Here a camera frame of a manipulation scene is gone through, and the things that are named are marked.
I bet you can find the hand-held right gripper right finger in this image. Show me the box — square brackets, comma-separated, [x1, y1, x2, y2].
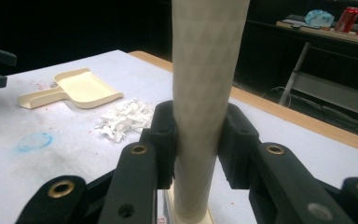
[217, 103, 355, 224]

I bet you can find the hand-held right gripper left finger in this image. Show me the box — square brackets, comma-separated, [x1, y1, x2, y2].
[98, 100, 178, 224]

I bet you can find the white textured tube handle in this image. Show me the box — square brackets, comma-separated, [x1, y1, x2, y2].
[167, 0, 252, 224]

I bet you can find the pile of white paper scraps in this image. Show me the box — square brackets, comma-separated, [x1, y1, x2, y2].
[93, 97, 156, 145]

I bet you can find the cream dustpan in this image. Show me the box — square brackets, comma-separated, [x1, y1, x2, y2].
[17, 67, 125, 110]

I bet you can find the white metal stand leg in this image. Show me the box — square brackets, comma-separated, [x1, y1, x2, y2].
[278, 41, 312, 106]

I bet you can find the wooden shelf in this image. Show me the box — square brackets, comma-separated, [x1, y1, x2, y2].
[275, 20, 358, 49]

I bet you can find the dark flat device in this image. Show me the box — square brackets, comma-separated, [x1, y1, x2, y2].
[281, 13, 308, 28]

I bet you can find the light blue plastic bag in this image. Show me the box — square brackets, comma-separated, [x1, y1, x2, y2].
[304, 8, 336, 29]

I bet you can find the red can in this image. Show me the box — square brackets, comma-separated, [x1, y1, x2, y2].
[334, 6, 358, 34]

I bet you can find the black cable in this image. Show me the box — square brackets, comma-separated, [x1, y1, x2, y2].
[260, 86, 358, 133]

